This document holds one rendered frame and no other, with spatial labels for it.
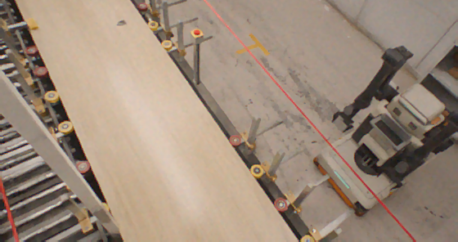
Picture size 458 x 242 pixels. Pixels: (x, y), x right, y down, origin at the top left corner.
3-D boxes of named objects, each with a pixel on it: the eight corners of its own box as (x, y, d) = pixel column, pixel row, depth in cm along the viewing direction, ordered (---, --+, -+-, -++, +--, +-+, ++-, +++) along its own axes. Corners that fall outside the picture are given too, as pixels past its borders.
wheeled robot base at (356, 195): (358, 132, 330) (370, 118, 309) (406, 182, 303) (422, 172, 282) (309, 161, 305) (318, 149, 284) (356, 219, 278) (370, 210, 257)
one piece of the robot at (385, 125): (374, 122, 231) (388, 105, 213) (403, 152, 220) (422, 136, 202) (358, 132, 225) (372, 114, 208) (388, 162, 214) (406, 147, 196)
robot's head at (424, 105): (417, 86, 199) (417, 80, 186) (446, 110, 191) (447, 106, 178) (397, 101, 203) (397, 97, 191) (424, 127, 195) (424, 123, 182)
